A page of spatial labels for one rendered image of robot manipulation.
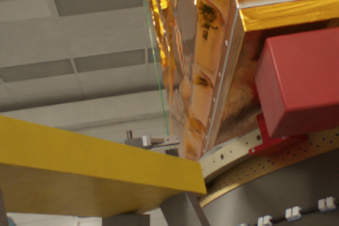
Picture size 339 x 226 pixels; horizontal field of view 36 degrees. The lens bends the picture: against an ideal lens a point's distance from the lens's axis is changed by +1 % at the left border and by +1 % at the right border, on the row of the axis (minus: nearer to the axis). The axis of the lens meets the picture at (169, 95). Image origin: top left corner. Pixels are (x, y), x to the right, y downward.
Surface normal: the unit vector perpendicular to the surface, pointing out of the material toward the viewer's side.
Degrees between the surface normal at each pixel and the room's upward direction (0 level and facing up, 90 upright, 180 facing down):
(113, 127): 90
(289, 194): 62
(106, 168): 90
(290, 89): 90
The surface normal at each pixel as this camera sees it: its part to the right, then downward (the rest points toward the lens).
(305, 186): -0.71, -0.56
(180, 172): 0.80, -0.35
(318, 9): 0.00, -0.39
